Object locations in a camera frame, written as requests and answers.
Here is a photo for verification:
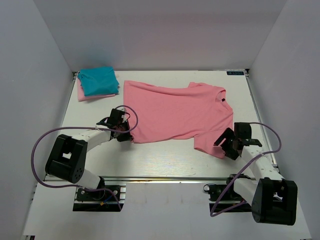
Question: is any pink t shirt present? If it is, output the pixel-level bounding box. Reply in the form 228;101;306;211
76;73;119;102
123;80;234;159

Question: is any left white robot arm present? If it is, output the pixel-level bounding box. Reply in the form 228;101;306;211
45;107;133;200

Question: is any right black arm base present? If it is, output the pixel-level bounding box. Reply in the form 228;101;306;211
203;174;252;214

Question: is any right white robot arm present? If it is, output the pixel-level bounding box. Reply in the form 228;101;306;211
210;122;298;226

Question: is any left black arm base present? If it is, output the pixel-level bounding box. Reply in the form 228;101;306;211
72;183;126;213

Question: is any folded teal t shirt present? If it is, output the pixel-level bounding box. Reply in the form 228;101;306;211
77;66;119;97

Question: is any folded pink t shirt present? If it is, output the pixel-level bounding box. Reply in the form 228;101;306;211
76;73;119;102

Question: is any blue table label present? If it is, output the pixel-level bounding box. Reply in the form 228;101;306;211
226;71;245;76

